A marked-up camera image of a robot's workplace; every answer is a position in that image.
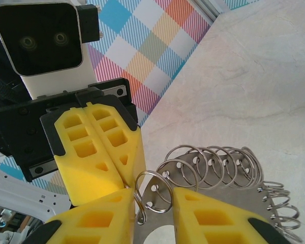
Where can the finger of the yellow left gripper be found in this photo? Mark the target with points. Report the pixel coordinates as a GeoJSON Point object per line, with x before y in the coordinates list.
{"type": "Point", "coordinates": [91, 178]}
{"type": "Point", "coordinates": [127, 142]}

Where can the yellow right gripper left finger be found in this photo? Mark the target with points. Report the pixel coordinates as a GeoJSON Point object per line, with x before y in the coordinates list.
{"type": "Point", "coordinates": [104, 228]}

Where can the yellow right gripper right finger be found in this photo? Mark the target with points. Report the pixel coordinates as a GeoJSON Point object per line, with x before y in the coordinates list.
{"type": "Point", "coordinates": [193, 228]}

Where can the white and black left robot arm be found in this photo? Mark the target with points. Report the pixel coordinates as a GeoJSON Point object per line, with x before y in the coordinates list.
{"type": "Point", "coordinates": [15, 190]}

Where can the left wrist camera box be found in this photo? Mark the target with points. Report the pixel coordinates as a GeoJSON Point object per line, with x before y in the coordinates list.
{"type": "Point", "coordinates": [38, 38]}

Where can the aluminium corner post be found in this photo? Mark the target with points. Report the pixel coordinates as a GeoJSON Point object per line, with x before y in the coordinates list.
{"type": "Point", "coordinates": [208, 6]}

